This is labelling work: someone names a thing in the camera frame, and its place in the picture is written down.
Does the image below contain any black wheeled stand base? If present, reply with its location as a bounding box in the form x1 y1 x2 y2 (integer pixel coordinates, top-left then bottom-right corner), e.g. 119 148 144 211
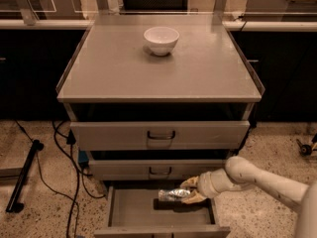
296 133 317 157

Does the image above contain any black metal stand leg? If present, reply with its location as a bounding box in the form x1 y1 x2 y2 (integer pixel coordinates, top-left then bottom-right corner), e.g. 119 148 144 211
6 140 44 213

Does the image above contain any middle grey drawer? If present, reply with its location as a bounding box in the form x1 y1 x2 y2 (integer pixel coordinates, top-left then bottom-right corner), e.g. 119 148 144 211
89 160 225 180

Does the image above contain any grey drawer cabinet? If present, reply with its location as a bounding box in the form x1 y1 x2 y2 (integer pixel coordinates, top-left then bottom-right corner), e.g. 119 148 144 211
55 14 265 238

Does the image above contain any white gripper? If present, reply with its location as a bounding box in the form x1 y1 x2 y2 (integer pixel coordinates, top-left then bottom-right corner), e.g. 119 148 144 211
180 169 235 204

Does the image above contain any black floor cable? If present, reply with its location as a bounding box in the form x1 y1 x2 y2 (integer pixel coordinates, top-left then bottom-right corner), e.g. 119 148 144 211
14 120 107 238

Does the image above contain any silver redbull can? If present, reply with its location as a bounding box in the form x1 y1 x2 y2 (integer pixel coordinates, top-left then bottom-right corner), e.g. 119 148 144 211
158 188 190 201

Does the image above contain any white ceramic bowl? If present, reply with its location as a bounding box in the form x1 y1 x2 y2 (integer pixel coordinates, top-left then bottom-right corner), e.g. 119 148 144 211
144 27 179 56

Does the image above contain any grey drawer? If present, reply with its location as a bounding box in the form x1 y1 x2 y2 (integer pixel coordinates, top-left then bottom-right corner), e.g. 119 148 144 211
70 121 250 151
89 160 225 180
94 183 230 238

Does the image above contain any top grey drawer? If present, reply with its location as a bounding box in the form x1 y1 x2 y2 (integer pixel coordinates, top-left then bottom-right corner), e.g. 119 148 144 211
70 121 250 151

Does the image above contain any bottom grey drawer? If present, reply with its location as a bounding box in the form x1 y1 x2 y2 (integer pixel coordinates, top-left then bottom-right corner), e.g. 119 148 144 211
94 183 230 238

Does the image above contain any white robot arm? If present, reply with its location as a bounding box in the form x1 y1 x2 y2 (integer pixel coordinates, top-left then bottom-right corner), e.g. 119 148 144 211
180 156 317 238

